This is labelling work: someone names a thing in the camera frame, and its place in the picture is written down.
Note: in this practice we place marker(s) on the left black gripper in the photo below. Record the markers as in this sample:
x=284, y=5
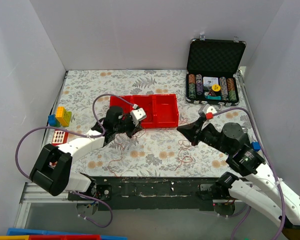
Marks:
x=129, y=124

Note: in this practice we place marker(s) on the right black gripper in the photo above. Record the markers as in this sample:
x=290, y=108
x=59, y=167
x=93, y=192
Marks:
x=200, y=131

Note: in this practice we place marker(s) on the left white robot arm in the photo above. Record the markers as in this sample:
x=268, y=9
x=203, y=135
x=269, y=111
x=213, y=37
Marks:
x=52, y=169

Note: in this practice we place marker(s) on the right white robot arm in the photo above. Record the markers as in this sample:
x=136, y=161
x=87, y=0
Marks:
x=275, y=199

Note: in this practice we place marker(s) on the red three-compartment tray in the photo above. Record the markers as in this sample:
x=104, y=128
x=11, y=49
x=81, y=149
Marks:
x=161, y=109

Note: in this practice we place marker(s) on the teal card box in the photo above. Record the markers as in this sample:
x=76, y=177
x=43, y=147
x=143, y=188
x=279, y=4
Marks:
x=215, y=98

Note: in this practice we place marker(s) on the yellow dealer chip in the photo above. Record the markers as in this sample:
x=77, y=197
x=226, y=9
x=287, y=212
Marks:
x=216, y=88

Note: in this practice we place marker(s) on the playing card deck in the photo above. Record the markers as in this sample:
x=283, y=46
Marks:
x=210, y=81

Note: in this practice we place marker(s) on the green toy brick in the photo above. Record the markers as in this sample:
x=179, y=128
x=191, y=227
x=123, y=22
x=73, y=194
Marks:
x=68, y=117

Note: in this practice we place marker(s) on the small blue block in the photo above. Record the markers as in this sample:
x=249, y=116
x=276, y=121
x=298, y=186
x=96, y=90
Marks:
x=255, y=146

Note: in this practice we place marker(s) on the black poker chip case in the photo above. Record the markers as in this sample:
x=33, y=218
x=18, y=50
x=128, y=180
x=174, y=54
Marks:
x=213, y=58

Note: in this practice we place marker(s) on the red white toy block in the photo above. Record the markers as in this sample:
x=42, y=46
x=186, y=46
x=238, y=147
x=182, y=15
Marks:
x=59, y=137

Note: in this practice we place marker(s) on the yellow toy brick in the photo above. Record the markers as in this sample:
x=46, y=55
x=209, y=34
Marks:
x=62, y=116

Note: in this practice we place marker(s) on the blue toy brick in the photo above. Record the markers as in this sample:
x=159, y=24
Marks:
x=52, y=121

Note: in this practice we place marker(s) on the red storage bin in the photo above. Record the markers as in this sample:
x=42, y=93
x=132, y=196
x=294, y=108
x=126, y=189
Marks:
x=65, y=237

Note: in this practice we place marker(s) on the yellow storage bin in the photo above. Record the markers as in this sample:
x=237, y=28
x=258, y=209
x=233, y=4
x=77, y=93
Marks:
x=14, y=237

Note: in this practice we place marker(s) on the blue storage bin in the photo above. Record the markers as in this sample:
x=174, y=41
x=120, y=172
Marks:
x=23, y=231

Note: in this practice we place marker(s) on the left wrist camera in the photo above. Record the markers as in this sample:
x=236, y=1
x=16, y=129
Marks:
x=138, y=114

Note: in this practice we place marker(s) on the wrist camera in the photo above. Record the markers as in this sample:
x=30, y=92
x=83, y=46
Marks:
x=138, y=114
x=208, y=112

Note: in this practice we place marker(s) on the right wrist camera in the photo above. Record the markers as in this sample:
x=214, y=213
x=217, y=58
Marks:
x=208, y=112

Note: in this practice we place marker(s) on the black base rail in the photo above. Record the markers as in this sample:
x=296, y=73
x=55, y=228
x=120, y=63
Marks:
x=163, y=193

